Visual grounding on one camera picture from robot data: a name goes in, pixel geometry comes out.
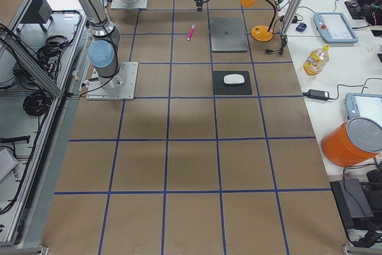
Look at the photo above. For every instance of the pink marker pen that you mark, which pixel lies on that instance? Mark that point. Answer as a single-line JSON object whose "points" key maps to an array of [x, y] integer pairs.
{"points": [[191, 31]]}

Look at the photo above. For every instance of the white computer mouse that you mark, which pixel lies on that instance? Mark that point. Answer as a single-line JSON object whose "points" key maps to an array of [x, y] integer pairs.
{"points": [[234, 79]]}

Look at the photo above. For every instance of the black mousepad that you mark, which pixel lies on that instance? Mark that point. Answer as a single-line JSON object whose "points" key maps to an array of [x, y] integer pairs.
{"points": [[220, 88]]}

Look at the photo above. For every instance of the silver closed laptop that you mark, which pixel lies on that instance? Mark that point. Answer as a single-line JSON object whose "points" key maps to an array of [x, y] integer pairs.
{"points": [[227, 35]]}

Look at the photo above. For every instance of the dark blue small pouch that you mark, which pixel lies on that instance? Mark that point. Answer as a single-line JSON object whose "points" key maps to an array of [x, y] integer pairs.
{"points": [[301, 27]]}

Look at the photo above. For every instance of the yellow drink bottle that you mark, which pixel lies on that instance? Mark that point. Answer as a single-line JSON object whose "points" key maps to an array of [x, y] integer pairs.
{"points": [[316, 61]]}

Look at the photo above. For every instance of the blue teach pendant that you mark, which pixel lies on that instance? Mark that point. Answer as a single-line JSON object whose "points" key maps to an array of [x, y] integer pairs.
{"points": [[334, 28], [364, 105]]}

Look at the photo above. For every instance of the black power adapter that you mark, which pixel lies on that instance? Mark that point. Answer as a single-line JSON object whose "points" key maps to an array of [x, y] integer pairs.
{"points": [[317, 95]]}

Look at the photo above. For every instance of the orange cylindrical container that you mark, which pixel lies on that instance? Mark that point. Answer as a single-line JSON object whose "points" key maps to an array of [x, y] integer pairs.
{"points": [[354, 141]]}

